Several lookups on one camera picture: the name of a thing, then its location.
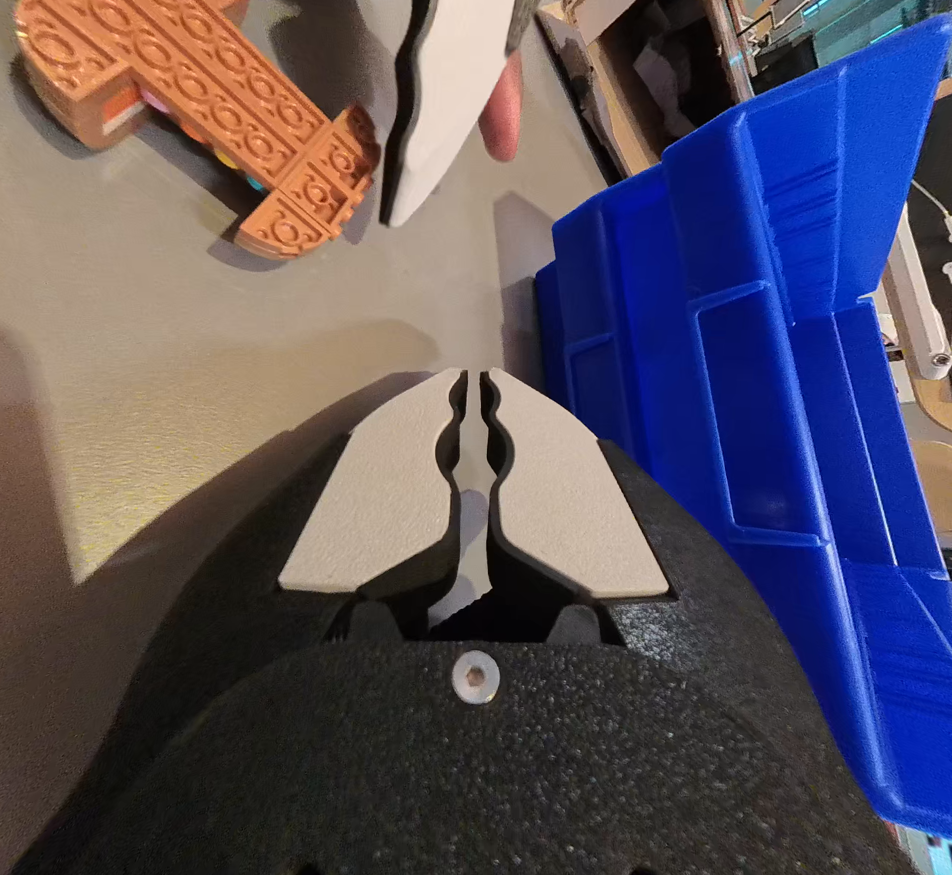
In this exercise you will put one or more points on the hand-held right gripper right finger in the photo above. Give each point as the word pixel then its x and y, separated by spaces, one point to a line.
pixel 573 510

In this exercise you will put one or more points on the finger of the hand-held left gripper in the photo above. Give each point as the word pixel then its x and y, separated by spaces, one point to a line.
pixel 461 56

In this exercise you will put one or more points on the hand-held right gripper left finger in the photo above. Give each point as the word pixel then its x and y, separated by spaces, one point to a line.
pixel 379 510

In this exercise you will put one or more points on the blue plastic bin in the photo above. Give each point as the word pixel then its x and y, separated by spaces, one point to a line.
pixel 744 369

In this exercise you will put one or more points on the brown brick-built toy animal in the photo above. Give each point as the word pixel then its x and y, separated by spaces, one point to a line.
pixel 186 71

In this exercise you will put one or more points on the cardboard box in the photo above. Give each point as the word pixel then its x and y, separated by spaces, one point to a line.
pixel 632 34

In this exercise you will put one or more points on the black wood-edged divider panel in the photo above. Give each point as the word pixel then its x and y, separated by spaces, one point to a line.
pixel 941 146

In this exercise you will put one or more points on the white metal frame rail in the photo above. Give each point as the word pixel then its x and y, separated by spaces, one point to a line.
pixel 915 302

